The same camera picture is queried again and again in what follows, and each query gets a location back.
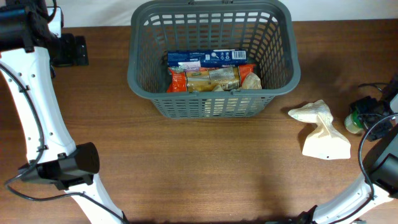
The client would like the grey plastic basket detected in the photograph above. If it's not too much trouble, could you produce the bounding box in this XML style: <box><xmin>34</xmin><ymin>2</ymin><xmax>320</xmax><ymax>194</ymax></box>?
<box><xmin>127</xmin><ymin>0</ymin><xmax>301</xmax><ymax>119</ymax></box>

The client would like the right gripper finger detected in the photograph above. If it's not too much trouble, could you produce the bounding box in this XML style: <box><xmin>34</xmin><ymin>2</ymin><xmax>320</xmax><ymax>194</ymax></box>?
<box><xmin>349</xmin><ymin>96</ymin><xmax>377</xmax><ymax>115</ymax></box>
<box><xmin>361</xmin><ymin>115</ymin><xmax>393</xmax><ymax>142</ymax></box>

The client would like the orange pasta package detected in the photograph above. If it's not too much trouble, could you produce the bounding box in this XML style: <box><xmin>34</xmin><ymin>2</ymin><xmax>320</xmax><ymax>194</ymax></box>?
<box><xmin>167</xmin><ymin>64</ymin><xmax>255</xmax><ymax>93</ymax></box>

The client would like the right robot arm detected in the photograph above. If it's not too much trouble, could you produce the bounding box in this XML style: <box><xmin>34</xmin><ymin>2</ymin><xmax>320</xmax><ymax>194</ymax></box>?
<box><xmin>289</xmin><ymin>75</ymin><xmax>397</xmax><ymax>223</ymax></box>

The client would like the beige pouch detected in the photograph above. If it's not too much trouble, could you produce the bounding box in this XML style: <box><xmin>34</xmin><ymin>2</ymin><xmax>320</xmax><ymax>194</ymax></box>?
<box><xmin>205</xmin><ymin>72</ymin><xmax>263</xmax><ymax>116</ymax></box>
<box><xmin>288</xmin><ymin>100</ymin><xmax>351</xmax><ymax>160</ymax></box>

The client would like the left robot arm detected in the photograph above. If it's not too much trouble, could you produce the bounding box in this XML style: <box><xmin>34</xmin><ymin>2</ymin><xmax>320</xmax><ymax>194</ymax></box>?
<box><xmin>1</xmin><ymin>0</ymin><xmax>127</xmax><ymax>223</ymax></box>

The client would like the blue cardboard box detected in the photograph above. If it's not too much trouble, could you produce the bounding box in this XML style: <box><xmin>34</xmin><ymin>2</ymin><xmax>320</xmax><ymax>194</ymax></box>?
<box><xmin>167</xmin><ymin>49</ymin><xmax>248</xmax><ymax>69</ymax></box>

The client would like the green lid jar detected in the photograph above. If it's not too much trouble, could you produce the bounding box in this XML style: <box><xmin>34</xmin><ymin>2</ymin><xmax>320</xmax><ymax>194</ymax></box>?
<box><xmin>345</xmin><ymin>111</ymin><xmax>364</xmax><ymax>134</ymax></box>

